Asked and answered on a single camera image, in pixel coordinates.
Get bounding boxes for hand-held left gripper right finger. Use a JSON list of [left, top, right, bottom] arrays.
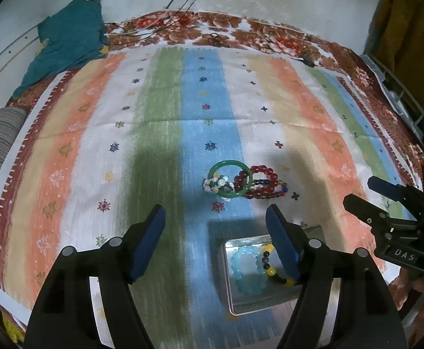
[[265, 204, 409, 349]]

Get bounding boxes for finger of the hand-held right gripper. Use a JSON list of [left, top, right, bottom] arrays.
[[367, 175, 424, 211], [343, 193, 418, 235]]

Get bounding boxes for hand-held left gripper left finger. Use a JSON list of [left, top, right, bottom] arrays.
[[23, 204, 167, 349]]

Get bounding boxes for metal tin box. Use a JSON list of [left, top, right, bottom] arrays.
[[217, 225, 325, 315]]

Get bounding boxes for multicolour bead bracelet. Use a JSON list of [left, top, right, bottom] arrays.
[[250, 177, 289, 198]]

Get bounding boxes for red bead bracelet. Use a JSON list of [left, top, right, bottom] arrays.
[[233, 165, 282, 200]]

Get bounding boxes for white stone bracelet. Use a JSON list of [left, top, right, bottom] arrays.
[[202, 175, 236, 203]]

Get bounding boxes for green jade bangle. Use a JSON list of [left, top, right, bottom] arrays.
[[208, 160, 254, 199]]

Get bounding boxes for person's right hand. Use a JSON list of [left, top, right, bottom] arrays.
[[388, 270, 424, 322]]

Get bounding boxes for striped patterned bed cover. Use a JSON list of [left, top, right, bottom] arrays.
[[0, 45, 424, 349]]

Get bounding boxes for yellow garment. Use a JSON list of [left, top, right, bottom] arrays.
[[370, 0, 424, 82]]

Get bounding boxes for brown floral bedsheet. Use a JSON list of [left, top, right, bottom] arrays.
[[8, 10, 424, 204]]

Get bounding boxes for small dark metal object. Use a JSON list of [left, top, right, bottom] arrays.
[[208, 33, 231, 47]]

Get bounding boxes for teal cloth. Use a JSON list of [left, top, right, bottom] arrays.
[[12, 0, 110, 99]]

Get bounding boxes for yellow and black bead bracelet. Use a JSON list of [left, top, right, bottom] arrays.
[[261, 243, 297, 289]]

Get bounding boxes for light blue bead bracelet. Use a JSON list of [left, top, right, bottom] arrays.
[[230, 249, 271, 295]]

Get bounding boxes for white wire rack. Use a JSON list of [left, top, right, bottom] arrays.
[[359, 53, 424, 148]]

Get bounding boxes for black cables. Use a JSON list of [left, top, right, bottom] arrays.
[[105, 12, 202, 39]]

